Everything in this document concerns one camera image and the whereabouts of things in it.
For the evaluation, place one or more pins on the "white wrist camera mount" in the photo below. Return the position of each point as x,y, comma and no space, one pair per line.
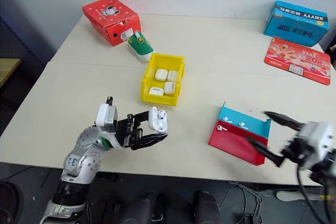
317,137
105,119

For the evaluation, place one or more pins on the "red flat packet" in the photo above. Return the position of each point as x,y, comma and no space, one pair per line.
296,60

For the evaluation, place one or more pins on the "white earbud case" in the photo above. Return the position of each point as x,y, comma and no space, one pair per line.
156,120
156,91
173,75
169,87
161,74

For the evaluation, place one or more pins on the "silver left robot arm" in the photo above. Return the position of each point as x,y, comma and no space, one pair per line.
81,161

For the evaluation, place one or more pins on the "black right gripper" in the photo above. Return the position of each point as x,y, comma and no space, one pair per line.
298,153

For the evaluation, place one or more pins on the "green and white shoe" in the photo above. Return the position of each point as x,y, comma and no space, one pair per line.
140,45

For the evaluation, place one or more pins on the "wooden side table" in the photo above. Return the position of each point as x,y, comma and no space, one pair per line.
8,68

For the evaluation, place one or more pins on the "blue cardboard tray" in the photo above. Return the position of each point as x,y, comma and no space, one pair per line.
249,120

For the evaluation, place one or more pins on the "dark round object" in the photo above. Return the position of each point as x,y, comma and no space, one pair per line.
9,203

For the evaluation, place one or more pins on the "yellow plastic bin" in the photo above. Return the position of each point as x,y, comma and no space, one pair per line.
147,82

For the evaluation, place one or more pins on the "red cardboard shoe box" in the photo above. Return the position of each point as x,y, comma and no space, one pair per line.
107,16

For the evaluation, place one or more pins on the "white slipper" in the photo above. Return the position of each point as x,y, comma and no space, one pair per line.
294,195

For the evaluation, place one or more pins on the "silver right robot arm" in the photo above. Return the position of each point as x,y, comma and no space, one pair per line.
326,170

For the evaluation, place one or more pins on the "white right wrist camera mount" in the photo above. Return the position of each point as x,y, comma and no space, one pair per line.
317,137

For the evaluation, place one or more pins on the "red cardboard tray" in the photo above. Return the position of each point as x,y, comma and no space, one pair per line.
236,144

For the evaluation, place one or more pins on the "white earbud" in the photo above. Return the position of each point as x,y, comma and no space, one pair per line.
221,128
242,125
227,119

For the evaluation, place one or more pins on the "dark rounded shape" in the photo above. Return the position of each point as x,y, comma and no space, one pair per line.
144,208
207,208

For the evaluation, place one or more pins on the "blue cardboard box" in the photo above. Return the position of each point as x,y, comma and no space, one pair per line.
296,28

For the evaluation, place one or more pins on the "closed white earbud case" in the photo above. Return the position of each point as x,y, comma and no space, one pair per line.
169,87
173,75
161,74
156,91

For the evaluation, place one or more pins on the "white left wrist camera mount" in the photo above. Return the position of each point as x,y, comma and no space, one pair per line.
105,119

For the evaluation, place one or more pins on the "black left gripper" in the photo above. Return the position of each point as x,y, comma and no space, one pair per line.
126,132

